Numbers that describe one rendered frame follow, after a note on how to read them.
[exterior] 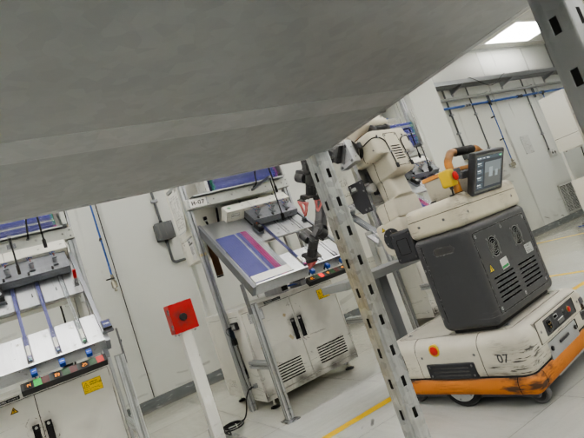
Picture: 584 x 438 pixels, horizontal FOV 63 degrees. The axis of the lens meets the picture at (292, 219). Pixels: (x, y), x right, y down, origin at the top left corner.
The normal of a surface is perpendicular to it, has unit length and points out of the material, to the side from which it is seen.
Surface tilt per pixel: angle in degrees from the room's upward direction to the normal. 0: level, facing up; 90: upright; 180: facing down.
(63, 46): 180
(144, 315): 90
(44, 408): 90
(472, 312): 90
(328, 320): 90
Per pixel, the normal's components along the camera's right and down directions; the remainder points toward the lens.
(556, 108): -0.83, 0.24
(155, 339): 0.46, -0.25
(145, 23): 0.33, 0.94
